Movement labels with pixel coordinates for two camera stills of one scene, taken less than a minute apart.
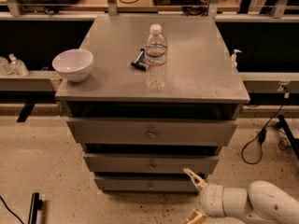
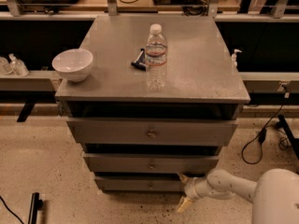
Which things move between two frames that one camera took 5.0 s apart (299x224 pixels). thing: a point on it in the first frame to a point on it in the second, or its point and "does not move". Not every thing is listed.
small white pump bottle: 234,57 does not move
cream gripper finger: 200,217 to 184,203
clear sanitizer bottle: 18,66 does not move
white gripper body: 211,198 to 191,189
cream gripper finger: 198,182 to 183,178
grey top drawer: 152,132 does not move
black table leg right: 294,142 does not move
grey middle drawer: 150,162 does not move
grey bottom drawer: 145,185 does not move
